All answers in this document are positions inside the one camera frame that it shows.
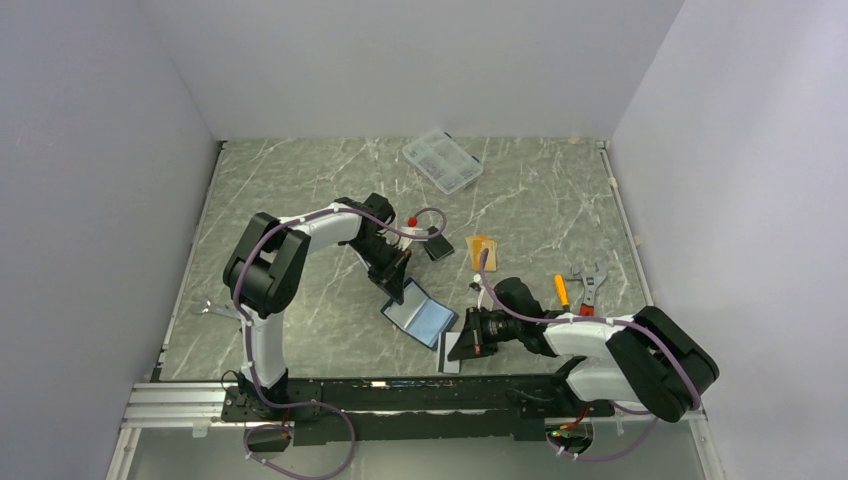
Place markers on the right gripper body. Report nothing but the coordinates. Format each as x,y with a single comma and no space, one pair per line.
496,328

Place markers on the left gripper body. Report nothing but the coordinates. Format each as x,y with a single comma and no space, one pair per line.
381,257

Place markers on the silver credit card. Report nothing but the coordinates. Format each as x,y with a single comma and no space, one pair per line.
446,343

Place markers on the blue leather card holder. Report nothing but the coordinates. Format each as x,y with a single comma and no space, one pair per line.
420,316

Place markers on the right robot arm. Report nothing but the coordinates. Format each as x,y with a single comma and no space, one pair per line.
643,358

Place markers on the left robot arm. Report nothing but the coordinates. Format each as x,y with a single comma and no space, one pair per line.
265,269

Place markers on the black card stack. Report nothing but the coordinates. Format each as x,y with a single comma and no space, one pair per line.
438,247

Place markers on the orange card stack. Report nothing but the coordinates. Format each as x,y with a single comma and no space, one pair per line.
482,252

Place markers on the adjustable wrench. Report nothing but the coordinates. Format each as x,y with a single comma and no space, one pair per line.
591,282

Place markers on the clear plastic organizer box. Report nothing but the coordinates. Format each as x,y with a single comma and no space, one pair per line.
439,158

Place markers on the silver wrench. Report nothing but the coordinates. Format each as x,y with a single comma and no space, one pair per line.
205,306

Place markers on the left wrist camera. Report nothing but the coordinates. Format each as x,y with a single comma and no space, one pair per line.
409,231

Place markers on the orange handled tool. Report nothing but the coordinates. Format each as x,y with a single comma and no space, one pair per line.
562,292

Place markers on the black base frame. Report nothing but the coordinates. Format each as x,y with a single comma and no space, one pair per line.
520,407

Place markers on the aluminium rail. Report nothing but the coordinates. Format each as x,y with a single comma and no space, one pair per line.
201,405

